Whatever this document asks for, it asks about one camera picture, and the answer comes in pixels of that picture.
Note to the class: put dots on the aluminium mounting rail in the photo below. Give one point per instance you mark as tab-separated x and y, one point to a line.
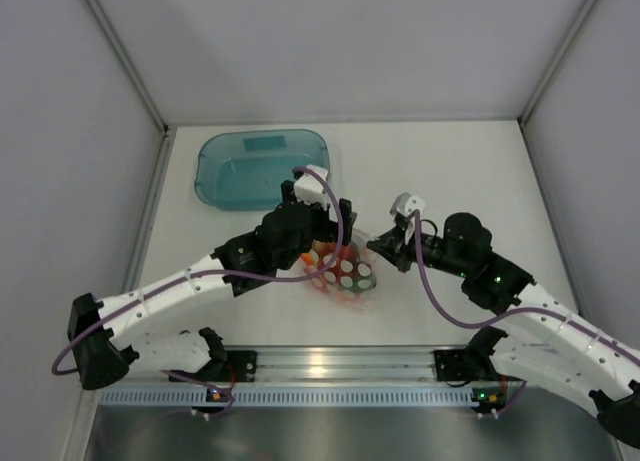
412	363

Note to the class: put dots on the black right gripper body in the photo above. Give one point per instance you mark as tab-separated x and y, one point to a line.
433	253

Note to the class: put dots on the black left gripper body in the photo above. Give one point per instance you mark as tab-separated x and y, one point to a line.
320	227

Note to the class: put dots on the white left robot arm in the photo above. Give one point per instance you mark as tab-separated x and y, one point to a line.
115	336

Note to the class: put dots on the grey slotted cable duct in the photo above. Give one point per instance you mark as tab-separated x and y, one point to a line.
257	396

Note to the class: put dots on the clear zip top bag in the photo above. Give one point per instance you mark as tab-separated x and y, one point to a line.
371	300

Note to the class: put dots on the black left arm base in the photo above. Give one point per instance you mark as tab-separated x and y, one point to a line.
233	365

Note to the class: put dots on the teal plastic bin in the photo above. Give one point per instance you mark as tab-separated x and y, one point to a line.
244	170

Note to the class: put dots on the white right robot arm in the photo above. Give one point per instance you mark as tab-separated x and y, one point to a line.
531	336

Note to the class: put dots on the aluminium frame post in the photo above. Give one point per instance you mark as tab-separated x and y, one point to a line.
570	35
125	62

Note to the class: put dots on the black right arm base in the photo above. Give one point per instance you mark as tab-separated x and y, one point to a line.
462	365

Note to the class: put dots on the fake food pieces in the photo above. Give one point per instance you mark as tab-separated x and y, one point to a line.
349	278

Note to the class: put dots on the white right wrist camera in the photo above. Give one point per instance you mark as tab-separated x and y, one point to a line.
406	210

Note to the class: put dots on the aluminium frame post right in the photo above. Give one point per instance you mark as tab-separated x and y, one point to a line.
570	35

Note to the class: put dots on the aluminium frame post left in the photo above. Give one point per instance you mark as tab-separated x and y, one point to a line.
125	62

